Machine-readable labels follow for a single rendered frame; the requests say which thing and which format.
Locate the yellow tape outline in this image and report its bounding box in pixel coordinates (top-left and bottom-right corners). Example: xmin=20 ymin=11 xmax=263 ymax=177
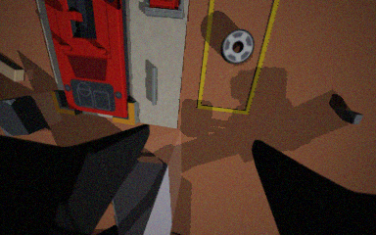
xmin=197 ymin=0 xmax=280 ymax=115

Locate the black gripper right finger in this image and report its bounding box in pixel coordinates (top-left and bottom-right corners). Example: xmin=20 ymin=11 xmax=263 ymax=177
xmin=252 ymin=140 xmax=376 ymax=235

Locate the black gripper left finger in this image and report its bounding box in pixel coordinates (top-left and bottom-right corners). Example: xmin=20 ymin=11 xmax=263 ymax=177
xmin=0 ymin=124 xmax=150 ymax=235

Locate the black rubber tyre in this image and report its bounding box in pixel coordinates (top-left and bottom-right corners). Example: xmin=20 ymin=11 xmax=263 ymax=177
xmin=221 ymin=29 xmax=255 ymax=64

